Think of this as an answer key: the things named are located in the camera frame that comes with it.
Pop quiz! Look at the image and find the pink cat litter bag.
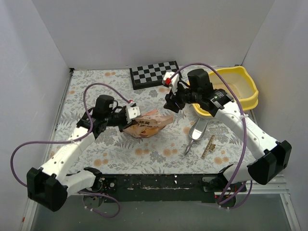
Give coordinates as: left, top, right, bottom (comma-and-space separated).
123, 109, 174, 138

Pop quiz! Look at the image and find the silver metal scoop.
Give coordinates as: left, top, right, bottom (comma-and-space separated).
184, 118, 208, 155

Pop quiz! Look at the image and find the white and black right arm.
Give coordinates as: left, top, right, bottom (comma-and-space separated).
162, 68, 292, 191

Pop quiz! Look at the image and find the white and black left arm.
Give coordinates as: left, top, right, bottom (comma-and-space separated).
26, 95, 141, 212

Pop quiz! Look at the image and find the yellow and white litter box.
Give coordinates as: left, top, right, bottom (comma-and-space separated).
190, 66, 259, 120

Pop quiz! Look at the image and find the black and silver chessboard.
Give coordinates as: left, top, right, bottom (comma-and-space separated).
129, 61, 179, 90

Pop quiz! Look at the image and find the floral patterned table mat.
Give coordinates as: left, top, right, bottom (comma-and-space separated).
54, 69, 243, 174

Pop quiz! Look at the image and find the small brown wooden ruler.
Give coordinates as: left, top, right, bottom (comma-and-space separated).
201, 135, 216, 159

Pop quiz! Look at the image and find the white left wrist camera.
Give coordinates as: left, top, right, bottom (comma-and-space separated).
126, 102, 141, 122

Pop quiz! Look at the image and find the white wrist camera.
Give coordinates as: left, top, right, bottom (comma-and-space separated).
126, 102, 141, 122
162, 72, 180, 94

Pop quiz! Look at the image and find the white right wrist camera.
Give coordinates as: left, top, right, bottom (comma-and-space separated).
162, 72, 180, 94

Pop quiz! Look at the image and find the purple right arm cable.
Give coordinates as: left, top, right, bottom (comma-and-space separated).
168, 62, 253, 209

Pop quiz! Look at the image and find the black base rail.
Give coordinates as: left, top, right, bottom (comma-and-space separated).
79, 168, 241, 205

